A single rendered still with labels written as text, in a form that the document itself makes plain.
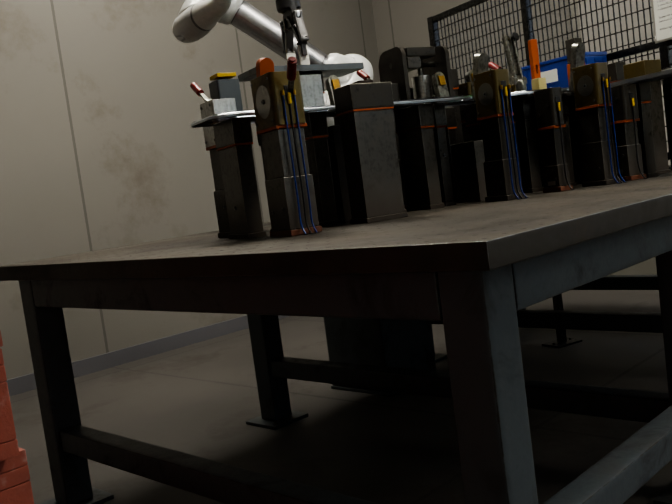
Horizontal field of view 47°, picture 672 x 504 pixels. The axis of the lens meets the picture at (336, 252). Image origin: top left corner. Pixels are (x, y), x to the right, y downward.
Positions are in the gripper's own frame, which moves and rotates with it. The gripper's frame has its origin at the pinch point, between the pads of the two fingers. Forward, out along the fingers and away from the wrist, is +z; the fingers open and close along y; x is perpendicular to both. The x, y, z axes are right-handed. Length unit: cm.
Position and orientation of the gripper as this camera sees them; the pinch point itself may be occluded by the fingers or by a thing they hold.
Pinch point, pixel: (298, 64)
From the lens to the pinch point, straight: 242.7
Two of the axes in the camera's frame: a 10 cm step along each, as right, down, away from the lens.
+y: 3.9, 0.1, -9.2
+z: 1.7, 9.8, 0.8
